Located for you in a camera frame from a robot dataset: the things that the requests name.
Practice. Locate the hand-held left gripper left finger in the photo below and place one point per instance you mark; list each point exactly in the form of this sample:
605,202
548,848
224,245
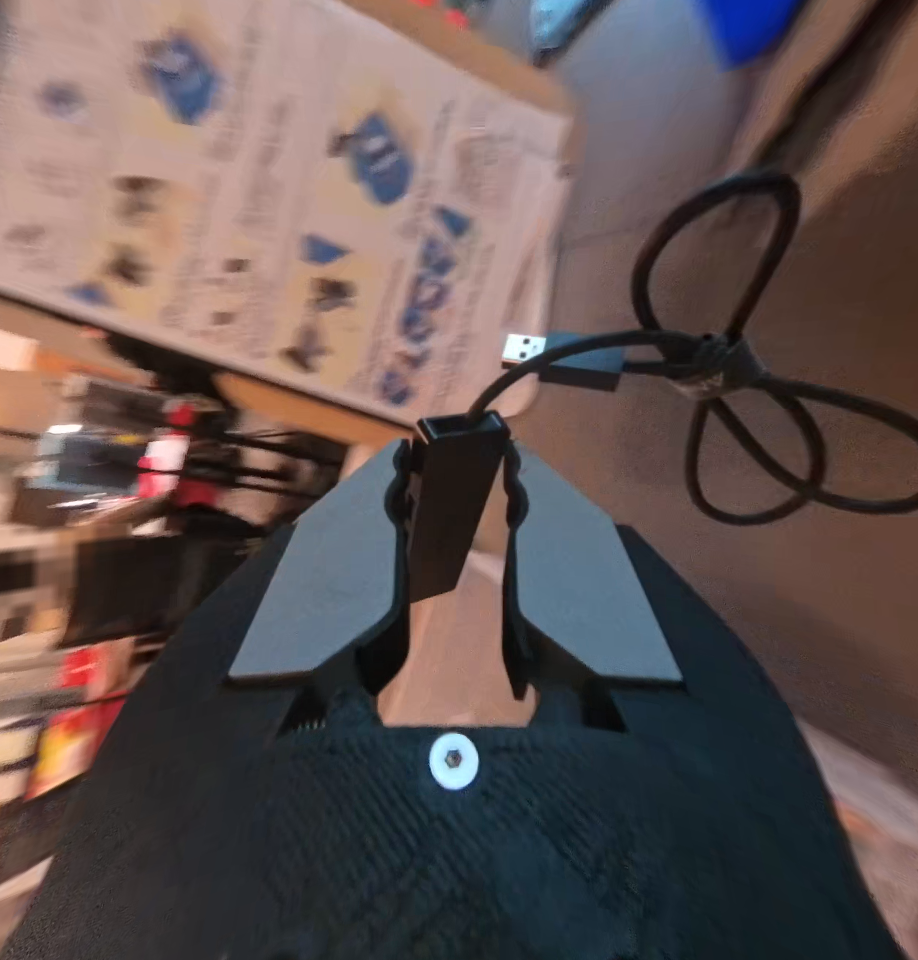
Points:
316,600

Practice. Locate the instruction sheet on wooden board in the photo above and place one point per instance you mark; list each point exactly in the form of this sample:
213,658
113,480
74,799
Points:
203,187

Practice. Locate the blue plastic bin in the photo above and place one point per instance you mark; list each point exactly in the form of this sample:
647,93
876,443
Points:
751,30

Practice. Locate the black usb hub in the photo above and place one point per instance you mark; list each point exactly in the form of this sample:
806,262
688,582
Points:
451,510

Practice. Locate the orange traffic cone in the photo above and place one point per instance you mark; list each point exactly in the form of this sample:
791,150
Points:
447,9

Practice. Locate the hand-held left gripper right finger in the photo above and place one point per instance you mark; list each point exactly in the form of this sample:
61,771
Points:
586,607

